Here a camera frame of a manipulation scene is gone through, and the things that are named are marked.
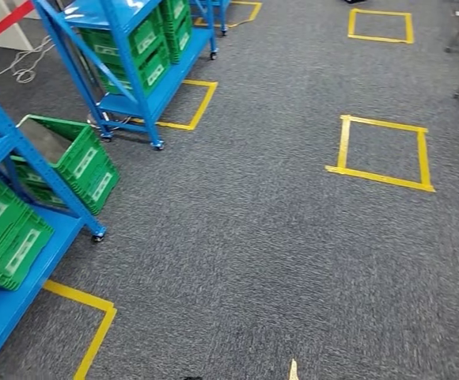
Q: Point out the red barrier belt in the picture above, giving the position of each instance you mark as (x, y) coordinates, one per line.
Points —
(4, 23)

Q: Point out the green plastic crate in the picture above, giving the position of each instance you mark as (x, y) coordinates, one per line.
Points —
(142, 34)
(152, 71)
(8, 236)
(176, 9)
(182, 39)
(87, 162)

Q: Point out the blue metal shelf rack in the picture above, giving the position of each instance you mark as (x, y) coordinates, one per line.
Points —
(214, 13)
(131, 63)
(0, 309)

